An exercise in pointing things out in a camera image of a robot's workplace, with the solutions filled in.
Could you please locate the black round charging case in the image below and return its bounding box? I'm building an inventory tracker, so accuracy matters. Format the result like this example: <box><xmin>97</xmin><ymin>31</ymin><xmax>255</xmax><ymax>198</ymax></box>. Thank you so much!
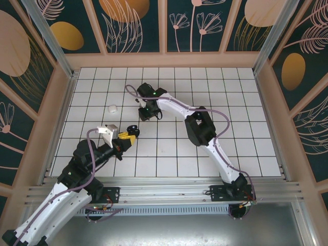
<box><xmin>127</xmin><ymin>124</ymin><xmax>141</xmax><ymax>136</ymax></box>

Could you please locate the arm base wiring bundle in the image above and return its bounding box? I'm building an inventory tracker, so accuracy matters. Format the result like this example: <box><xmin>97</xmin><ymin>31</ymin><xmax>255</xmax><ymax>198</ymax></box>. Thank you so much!
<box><xmin>86</xmin><ymin>203</ymin><xmax>111</xmax><ymax>223</ymax></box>
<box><xmin>228</xmin><ymin>199</ymin><xmax>257</xmax><ymax>220</ymax></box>

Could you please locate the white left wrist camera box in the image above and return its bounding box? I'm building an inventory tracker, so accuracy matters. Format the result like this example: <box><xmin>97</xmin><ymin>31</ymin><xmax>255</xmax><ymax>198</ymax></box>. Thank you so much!
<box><xmin>98</xmin><ymin>124</ymin><xmax>120</xmax><ymax>149</ymax></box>

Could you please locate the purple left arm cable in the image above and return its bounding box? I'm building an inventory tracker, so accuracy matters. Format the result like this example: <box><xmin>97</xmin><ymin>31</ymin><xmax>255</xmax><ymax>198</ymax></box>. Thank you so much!
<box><xmin>10</xmin><ymin>128</ymin><xmax>124</xmax><ymax>246</ymax></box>

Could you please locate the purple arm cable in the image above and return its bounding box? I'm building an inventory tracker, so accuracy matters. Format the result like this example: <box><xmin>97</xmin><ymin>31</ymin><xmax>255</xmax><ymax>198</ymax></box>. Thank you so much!
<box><xmin>125</xmin><ymin>84</ymin><xmax>257</xmax><ymax>221</ymax></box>
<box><xmin>10</xmin><ymin>128</ymin><xmax>124</xmax><ymax>246</ymax></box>

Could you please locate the aluminium side rail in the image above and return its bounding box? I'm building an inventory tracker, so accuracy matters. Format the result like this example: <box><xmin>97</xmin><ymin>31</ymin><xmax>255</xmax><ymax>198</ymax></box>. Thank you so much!
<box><xmin>39</xmin><ymin>73</ymin><xmax>77</xmax><ymax>187</ymax></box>

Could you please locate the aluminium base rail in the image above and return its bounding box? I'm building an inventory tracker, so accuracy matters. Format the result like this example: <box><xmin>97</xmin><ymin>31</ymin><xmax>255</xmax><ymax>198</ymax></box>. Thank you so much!
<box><xmin>24</xmin><ymin>176</ymin><xmax>304</xmax><ymax>206</ymax></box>

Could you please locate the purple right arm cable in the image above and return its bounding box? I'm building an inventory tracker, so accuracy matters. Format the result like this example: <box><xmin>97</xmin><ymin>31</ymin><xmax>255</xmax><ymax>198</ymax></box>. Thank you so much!
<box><xmin>125</xmin><ymin>84</ymin><xmax>257</xmax><ymax>221</ymax></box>

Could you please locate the grey slotted cable duct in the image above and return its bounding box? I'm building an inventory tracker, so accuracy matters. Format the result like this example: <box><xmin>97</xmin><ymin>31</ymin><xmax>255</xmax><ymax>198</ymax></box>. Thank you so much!
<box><xmin>76</xmin><ymin>206</ymin><xmax>257</xmax><ymax>216</ymax></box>

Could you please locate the aluminium corner post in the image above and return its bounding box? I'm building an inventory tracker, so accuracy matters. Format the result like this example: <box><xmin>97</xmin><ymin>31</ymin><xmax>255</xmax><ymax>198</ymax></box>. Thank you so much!
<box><xmin>20</xmin><ymin>0</ymin><xmax>79</xmax><ymax>80</ymax></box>
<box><xmin>252</xmin><ymin>0</ymin><xmax>308</xmax><ymax>75</ymax></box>

